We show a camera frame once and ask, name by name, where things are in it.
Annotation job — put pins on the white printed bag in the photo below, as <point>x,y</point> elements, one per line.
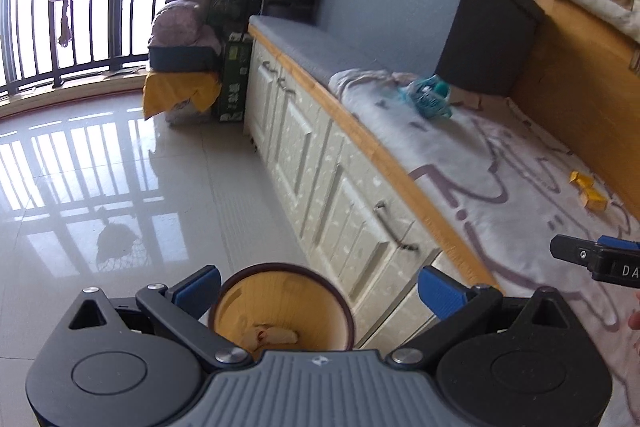
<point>187,112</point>

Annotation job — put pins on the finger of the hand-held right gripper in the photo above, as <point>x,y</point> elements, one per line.
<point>570,249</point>
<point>622,244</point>

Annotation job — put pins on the printed blanket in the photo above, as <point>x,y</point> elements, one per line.
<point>500,167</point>

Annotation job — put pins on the grey bench cushion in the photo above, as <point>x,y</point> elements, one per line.
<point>310,42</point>

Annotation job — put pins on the green cardboard box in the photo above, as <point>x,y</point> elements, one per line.
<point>232,77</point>

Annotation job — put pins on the pink cloth bundle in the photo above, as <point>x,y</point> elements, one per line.
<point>180,24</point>

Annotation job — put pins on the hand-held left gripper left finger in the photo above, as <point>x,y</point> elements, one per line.
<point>200,289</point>

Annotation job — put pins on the white tissue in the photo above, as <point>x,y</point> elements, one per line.
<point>277,336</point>

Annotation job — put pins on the yellow trash bin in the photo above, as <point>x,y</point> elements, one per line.
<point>280,302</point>

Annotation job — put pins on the white bench cabinet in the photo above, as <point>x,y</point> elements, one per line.
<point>310,147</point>

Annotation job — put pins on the grey storage box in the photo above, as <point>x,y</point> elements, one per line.
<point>425,17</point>

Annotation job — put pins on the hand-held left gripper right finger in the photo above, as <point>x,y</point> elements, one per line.
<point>440,292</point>

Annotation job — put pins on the person's right hand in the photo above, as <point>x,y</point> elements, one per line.
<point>636,319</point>

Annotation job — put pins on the small yellow box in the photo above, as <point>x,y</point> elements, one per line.
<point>592,197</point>

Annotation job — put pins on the teal plastic toy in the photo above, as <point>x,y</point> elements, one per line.
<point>425,99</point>

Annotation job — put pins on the yellow cloth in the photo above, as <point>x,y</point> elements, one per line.
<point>160,89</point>

